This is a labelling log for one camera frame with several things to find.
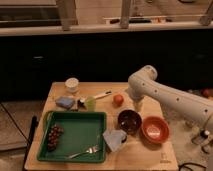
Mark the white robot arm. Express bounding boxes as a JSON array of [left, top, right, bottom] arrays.
[[126, 65, 213, 132]]

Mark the dark red grape bunch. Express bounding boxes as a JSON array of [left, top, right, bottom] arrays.
[[47, 124, 64, 151]]

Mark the silver metal fork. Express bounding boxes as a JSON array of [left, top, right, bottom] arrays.
[[67, 145, 100, 159]]

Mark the green pear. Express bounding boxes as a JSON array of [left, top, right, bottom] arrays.
[[84, 97, 96, 111]]

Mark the dark brown bowl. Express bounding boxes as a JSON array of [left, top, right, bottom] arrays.
[[117, 110, 142, 135]]

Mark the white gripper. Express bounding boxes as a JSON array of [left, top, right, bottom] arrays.
[[126, 87, 144, 112]]

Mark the red orange bowl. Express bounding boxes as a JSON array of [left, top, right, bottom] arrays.
[[141, 116, 170, 144]]

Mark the small black metal clip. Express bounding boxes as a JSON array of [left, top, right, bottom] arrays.
[[71, 100, 85, 111]]

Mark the blue sponge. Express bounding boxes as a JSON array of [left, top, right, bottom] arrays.
[[55, 97, 75, 109]]

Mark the green plastic tray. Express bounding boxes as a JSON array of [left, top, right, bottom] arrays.
[[37, 112, 106, 163]]

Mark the red orange apple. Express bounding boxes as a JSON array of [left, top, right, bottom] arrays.
[[113, 94, 124, 106]]

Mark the white paper cup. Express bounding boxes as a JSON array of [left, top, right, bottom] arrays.
[[65, 77, 79, 93]]

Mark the light blue folded cloth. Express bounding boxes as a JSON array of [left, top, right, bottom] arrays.
[[103, 130, 127, 152]]

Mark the white handled knife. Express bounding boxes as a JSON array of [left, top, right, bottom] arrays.
[[79, 90, 113, 103]]

